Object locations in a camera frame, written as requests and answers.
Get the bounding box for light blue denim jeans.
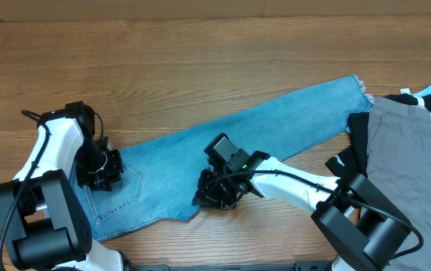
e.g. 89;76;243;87
75;75;374;241

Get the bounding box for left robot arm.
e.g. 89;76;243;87
0;101;134;271

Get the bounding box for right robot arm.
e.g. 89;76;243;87
193;133;423;270

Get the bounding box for black garment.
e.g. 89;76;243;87
326;112;369;178

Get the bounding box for grey trousers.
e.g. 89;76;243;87
366;98;431;270

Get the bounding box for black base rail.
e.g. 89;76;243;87
126;260;332;271

